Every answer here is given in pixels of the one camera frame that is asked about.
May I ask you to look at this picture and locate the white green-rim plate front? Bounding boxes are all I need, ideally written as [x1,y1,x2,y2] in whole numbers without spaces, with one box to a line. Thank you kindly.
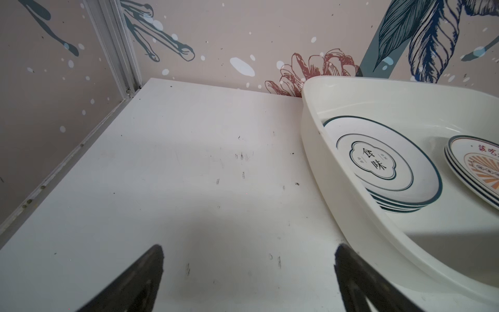
[370,193,425,213]

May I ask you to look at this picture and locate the orange sunburst plate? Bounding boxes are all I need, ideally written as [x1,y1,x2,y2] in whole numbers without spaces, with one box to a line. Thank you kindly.
[447,135,498,196]
[444,147,498,209]

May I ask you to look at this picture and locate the white green-rim plate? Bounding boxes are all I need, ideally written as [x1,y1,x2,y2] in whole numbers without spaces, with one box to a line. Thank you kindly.
[370,193,425,213]
[323,115,443,207]

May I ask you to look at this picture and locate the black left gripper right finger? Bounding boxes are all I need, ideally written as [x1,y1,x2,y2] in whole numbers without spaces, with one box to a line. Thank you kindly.
[335,244,422,311]

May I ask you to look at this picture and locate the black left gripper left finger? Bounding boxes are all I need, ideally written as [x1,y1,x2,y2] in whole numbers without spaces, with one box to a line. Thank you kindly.
[79,244,165,311]

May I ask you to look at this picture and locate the white plastic bin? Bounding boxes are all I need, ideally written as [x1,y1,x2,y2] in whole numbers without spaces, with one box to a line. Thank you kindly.
[301,76,498,306]

